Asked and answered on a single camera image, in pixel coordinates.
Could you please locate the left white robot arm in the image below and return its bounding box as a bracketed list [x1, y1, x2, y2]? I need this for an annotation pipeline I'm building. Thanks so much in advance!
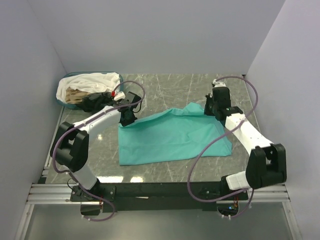
[50, 91, 142, 201]

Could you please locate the teal t shirt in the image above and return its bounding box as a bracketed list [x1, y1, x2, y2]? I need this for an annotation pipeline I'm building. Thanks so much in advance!
[118, 102, 225, 166]

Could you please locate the black t shirt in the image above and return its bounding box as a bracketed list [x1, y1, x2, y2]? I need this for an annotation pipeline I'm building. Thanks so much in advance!
[76, 92, 114, 113]

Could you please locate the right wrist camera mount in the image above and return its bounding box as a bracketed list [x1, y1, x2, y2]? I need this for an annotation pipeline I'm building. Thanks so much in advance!
[211, 79, 226, 88]

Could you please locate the teal laundry basket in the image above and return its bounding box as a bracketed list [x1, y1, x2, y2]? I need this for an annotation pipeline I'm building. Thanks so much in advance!
[55, 71, 125, 110]

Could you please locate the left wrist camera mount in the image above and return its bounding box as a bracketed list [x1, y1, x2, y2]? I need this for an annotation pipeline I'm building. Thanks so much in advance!
[111, 91, 126, 102]

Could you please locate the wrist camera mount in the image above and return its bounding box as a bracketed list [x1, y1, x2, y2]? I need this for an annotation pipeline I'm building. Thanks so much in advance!
[111, 91, 126, 102]
[211, 79, 226, 88]

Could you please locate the black base beam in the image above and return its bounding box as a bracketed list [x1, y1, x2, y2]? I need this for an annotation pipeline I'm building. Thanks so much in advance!
[70, 181, 249, 216]

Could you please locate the white t shirt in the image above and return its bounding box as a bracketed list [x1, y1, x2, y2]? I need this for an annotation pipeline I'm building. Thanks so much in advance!
[56, 72, 121, 104]

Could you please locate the tan t shirt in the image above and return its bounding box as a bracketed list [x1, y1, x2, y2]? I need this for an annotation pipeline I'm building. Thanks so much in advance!
[65, 87, 90, 104]

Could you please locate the aluminium frame rail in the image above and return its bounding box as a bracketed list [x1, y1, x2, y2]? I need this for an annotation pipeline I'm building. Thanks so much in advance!
[14, 109, 73, 240]

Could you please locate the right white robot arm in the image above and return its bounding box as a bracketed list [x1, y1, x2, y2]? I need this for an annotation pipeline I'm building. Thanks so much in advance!
[204, 86, 287, 200]

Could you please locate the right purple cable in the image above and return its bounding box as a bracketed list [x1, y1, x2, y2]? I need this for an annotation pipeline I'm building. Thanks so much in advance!
[187, 76, 260, 218]

